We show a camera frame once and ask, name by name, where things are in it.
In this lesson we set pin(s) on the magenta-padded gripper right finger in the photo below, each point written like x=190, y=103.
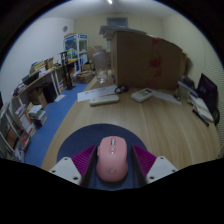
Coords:
x=161, y=168

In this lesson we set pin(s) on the round wall clock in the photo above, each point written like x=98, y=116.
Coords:
x=65, y=28

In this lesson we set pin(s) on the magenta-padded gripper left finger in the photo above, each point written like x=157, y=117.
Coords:
x=65, y=168

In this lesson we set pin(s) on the wooden wall desk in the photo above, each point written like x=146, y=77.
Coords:
x=40, y=78

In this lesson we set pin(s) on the clear plastic jar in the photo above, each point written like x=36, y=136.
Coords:
x=100, y=65

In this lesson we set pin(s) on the black office chair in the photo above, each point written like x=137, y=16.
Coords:
x=208, y=90

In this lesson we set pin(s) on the blue white glass cabinet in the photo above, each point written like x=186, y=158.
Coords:
x=76, y=46

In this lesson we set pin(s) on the long ceiling light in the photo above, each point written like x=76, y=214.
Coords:
x=109, y=1

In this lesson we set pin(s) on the dark blue round mouse pad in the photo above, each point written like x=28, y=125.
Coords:
x=83, y=138

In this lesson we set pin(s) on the large brown cardboard box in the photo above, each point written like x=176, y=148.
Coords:
x=140, y=63

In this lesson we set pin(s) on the white open book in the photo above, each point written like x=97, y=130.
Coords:
x=204, y=109

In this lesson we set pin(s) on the small dark clip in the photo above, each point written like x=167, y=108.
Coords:
x=176, y=97

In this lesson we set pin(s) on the grey flat board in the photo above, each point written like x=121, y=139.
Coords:
x=120, y=30

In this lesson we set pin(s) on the low shelf unit with books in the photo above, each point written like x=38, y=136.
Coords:
x=20, y=130

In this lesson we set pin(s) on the black floor stand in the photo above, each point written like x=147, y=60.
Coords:
x=68, y=70

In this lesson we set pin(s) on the grey wall window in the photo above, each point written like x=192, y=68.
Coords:
x=117, y=21

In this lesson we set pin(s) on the pink computer mouse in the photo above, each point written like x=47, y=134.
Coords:
x=112, y=160

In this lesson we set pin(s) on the small cardboard floor box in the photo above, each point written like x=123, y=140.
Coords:
x=85, y=76

